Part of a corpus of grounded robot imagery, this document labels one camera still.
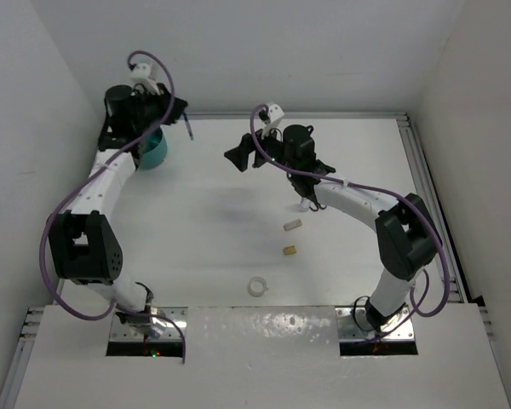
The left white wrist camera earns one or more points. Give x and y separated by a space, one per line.
143 74

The clear tape roll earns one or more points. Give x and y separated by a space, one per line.
257 287

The glue bottle blue cap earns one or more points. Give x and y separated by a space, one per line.
304 205

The metal base plate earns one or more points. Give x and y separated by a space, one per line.
352 326
159 328

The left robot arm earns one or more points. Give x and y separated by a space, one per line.
79 235

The lower black scissors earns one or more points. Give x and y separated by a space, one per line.
316 206

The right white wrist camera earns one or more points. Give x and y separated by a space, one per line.
271 115

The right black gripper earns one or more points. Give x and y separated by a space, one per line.
241 153

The teal divided pen holder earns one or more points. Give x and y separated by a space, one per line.
155 151

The tan pencil sharpener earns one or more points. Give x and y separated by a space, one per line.
289 250

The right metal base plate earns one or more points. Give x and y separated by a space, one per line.
352 326

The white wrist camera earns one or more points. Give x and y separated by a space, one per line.
271 115
143 74

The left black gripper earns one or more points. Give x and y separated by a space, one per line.
161 100

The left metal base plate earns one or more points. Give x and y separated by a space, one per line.
159 328

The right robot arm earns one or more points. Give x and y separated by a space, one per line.
406 239

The white eraser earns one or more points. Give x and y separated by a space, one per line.
292 225

